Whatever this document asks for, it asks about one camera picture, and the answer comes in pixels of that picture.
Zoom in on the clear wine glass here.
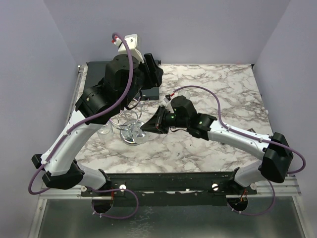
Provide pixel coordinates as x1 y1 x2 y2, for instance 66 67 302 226
97 122 114 142
178 89 191 100
132 121 149 145

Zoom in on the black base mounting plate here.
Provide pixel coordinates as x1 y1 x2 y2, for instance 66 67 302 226
81 172 256 208

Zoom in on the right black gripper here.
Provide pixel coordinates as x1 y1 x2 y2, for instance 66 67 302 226
141 105 189 135

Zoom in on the chrome wine glass rack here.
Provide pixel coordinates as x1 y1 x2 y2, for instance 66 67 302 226
109 99 143 146

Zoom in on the aluminium frame rail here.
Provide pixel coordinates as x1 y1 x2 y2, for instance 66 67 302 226
39 64 302 199

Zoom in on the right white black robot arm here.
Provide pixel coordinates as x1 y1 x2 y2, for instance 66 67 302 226
141 96 293 194

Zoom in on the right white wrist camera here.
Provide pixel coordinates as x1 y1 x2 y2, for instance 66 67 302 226
163 94 174 113

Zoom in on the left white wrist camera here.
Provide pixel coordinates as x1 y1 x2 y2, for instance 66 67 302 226
112 34 144 63

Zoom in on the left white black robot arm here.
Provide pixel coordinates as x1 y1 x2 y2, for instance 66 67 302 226
32 53 163 196

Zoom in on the dark flat rack box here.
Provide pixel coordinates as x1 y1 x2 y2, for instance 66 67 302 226
84 61 159 101

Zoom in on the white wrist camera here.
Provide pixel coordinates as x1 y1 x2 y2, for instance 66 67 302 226
163 94 174 113
112 34 144 63

